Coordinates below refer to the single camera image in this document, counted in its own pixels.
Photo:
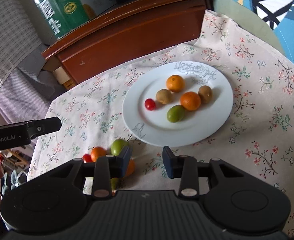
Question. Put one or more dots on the green cardboard box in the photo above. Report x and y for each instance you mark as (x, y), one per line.
(63, 16)

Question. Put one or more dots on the orange tangerine front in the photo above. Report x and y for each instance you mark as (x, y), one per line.
(190, 101)

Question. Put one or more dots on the checkered grey cloth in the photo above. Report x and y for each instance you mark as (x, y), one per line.
(26, 89)

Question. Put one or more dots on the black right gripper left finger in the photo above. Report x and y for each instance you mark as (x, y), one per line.
(106, 168)

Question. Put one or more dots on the brown kiwi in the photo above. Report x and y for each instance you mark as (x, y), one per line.
(205, 93)
(164, 96)

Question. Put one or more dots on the white ceramic plate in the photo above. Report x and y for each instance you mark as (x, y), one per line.
(153, 128)

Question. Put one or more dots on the floral tablecloth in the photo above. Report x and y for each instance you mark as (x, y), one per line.
(258, 136)

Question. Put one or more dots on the small cardboard box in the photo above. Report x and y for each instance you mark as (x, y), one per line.
(54, 66)

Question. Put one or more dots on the brown kiwi right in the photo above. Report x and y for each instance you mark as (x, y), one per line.
(205, 93)

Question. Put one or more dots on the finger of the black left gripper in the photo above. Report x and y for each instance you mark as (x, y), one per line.
(45, 126)

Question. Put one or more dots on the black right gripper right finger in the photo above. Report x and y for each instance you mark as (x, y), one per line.
(183, 167)

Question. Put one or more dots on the green fruit on plate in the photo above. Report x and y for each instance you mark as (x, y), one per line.
(175, 114)

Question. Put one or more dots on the green oval fruit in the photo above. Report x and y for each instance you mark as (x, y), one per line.
(114, 184)

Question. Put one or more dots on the orange tangerine back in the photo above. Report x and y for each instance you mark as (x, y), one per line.
(175, 83)

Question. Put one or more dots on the orange tangerine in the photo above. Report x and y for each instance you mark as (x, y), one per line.
(130, 168)
(97, 152)
(175, 83)
(190, 101)

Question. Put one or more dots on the brown kiwi left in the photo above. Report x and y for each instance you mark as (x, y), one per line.
(164, 96)

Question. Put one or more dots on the red cherry tomato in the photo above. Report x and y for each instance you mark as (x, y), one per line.
(150, 104)
(87, 158)

